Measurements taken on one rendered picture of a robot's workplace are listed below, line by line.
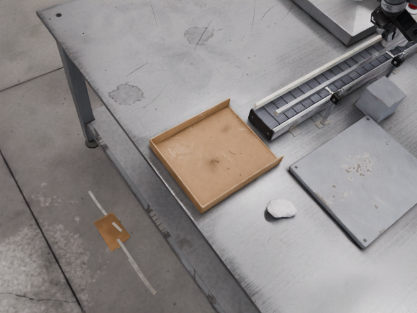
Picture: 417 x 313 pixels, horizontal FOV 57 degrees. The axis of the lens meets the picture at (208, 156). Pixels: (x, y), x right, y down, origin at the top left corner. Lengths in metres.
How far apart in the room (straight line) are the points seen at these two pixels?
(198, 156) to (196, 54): 0.42
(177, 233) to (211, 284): 0.25
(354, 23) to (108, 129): 1.19
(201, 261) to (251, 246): 0.63
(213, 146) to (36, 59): 1.71
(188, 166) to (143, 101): 0.28
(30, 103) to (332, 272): 1.89
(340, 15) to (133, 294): 1.45
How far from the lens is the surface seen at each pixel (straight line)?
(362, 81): 1.47
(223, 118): 1.23
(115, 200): 2.01
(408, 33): 1.41
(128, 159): 1.86
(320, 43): 1.59
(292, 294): 1.04
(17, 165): 2.22
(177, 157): 1.14
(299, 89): 1.32
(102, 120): 2.00
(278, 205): 1.08
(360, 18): 1.69
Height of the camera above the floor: 1.80
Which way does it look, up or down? 58 degrees down
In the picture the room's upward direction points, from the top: 11 degrees clockwise
